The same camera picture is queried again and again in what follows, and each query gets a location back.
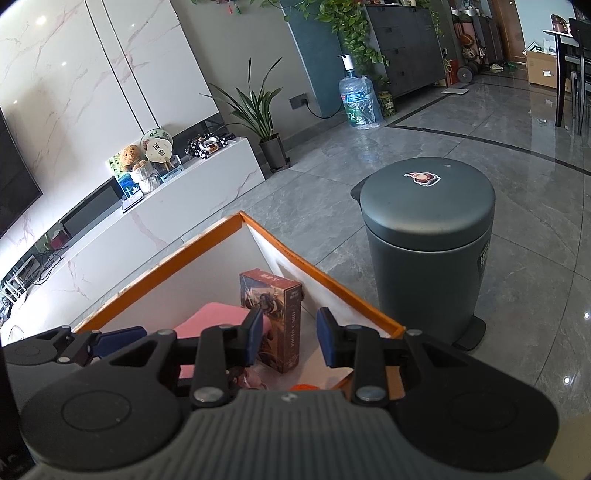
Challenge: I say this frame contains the potted long-leaf plant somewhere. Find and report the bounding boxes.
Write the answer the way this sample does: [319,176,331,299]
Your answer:
[201,58,292,173]

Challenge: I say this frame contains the white marble TV cabinet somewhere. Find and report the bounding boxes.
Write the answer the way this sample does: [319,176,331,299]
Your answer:
[0,136,267,347]

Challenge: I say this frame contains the green blue painting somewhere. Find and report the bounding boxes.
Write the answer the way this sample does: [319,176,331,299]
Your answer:
[108,154,140,199]

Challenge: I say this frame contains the brown cardboard carton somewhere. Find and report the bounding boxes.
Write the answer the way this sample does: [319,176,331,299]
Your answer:
[526,46,574,89]

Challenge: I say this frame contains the illustrated card box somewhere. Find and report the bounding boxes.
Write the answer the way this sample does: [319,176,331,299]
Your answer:
[239,270,304,374]

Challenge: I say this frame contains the brown teddy bear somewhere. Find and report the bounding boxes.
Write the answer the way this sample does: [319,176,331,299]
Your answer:
[120,145,149,170]

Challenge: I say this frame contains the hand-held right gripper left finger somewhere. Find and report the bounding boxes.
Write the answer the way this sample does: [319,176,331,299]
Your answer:
[99,308,265,408]

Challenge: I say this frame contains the grey trash bin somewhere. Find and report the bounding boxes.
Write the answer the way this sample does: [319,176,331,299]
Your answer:
[349,157,498,354]

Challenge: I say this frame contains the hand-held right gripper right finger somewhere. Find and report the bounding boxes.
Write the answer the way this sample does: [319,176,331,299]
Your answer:
[316,307,481,406]

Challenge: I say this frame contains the dark dining chair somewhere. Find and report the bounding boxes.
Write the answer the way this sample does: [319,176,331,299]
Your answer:
[553,17,591,137]

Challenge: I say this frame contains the white router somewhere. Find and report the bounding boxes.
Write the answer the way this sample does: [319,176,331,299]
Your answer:
[0,272,25,306]

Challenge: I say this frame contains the round decorative plate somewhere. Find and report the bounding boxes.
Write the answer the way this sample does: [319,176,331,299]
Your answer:
[140,127,175,147]

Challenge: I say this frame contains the black power cable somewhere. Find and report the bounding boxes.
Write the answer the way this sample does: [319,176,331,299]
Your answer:
[304,104,345,120]

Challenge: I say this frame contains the hanging pothos vine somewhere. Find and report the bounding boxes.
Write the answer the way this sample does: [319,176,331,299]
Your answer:
[259,0,394,89]

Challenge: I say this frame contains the black white toy car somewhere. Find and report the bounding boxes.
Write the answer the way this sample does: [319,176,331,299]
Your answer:
[185,132,236,160]

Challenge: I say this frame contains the white hand fan on stand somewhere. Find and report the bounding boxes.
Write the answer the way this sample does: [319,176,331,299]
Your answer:
[143,138,175,172]

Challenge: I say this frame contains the green tin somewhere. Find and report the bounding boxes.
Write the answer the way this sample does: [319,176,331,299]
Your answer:
[377,91,398,119]

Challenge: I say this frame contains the blue water jug with pump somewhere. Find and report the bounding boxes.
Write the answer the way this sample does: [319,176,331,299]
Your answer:
[338,53,384,130]

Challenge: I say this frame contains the pink notebook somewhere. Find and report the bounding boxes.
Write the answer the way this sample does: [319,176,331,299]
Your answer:
[174,302,271,380]

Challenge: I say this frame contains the black television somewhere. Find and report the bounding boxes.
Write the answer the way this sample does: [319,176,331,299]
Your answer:
[0,108,44,239]

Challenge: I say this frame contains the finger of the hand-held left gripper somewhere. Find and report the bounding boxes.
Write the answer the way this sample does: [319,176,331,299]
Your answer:
[32,325,147,366]

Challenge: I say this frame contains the orange cardboard box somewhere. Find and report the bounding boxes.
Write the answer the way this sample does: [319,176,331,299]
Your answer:
[71,211,407,402]

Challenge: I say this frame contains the tangled black cables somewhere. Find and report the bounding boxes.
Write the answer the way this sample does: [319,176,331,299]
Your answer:
[25,251,64,285]

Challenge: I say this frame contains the dark grey dresser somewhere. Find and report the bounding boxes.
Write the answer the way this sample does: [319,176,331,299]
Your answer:
[362,4,447,100]

